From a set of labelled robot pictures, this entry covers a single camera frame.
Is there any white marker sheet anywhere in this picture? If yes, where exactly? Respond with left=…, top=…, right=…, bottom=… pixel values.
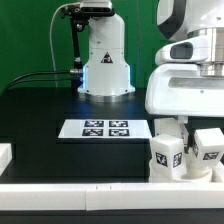
left=58, top=119, right=152, bottom=139

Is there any white cable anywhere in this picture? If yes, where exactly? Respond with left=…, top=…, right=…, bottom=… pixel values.
left=49, top=3, right=80, bottom=89

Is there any black cable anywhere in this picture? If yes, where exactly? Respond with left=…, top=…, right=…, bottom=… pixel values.
left=2, top=69, right=84, bottom=95
left=6, top=77, right=83, bottom=92

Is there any grey depth camera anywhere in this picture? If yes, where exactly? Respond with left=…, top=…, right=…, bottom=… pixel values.
left=80, top=0, right=115, bottom=17

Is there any black camera stand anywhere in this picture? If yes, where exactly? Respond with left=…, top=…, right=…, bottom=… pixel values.
left=61, top=3, right=90, bottom=92

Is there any white round stool seat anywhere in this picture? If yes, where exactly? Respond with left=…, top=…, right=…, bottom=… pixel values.
left=148, top=156, right=224, bottom=184

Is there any black cable lower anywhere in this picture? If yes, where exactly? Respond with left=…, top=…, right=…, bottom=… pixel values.
left=6, top=77, right=83, bottom=92

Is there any white fence bar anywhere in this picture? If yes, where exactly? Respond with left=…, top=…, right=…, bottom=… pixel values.
left=0, top=143, right=12, bottom=176
left=0, top=183, right=224, bottom=211

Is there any white front fence bar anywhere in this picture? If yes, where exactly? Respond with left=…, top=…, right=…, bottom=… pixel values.
left=0, top=183, right=224, bottom=211

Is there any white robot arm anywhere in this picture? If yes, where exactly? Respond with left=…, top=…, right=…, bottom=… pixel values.
left=79, top=0, right=224, bottom=117

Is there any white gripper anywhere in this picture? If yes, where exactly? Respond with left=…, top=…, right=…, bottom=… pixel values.
left=145, top=35, right=224, bottom=152

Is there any black cable upper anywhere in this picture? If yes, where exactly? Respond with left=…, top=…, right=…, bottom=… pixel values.
left=2, top=69, right=84, bottom=95

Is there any white left fence bar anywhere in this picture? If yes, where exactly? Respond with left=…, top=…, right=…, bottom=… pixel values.
left=0, top=143, right=12, bottom=176

